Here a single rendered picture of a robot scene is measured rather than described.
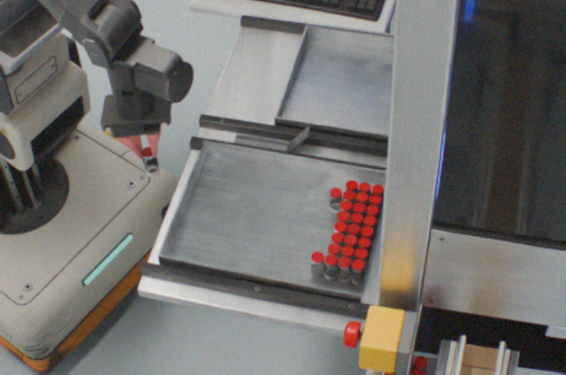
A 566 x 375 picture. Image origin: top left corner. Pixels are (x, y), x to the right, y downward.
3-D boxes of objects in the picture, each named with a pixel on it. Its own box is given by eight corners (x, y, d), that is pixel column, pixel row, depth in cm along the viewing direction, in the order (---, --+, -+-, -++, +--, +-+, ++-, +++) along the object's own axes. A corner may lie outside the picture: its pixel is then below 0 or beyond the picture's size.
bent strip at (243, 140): (311, 147, 180) (310, 125, 176) (307, 159, 178) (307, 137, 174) (236, 134, 183) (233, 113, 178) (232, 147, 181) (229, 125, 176)
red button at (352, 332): (371, 332, 144) (372, 318, 141) (365, 355, 141) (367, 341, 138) (346, 328, 144) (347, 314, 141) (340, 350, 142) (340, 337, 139)
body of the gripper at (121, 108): (171, 128, 139) (162, 88, 134) (102, 134, 139) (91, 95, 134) (174, 97, 143) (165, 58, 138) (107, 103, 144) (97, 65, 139)
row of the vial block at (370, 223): (384, 202, 171) (385, 185, 168) (363, 286, 160) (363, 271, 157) (371, 199, 172) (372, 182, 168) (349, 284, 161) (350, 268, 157)
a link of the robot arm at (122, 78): (118, 28, 135) (93, 52, 132) (156, 40, 132) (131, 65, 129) (126, 65, 140) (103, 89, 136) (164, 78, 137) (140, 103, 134)
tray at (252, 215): (390, 185, 174) (392, 172, 171) (360, 308, 158) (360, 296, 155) (205, 152, 180) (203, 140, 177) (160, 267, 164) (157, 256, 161)
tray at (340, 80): (472, 63, 193) (474, 49, 190) (457, 160, 177) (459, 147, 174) (306, 36, 199) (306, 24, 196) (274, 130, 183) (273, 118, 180)
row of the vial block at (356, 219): (371, 199, 172) (372, 182, 168) (349, 284, 161) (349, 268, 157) (359, 197, 172) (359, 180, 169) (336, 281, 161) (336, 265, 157)
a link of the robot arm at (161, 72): (116, -8, 130) (79, 37, 126) (182, 11, 125) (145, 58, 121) (140, 49, 139) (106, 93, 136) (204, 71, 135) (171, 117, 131)
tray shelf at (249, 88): (473, 53, 198) (474, 46, 196) (422, 349, 154) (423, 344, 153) (247, 19, 206) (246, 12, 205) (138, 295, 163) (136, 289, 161)
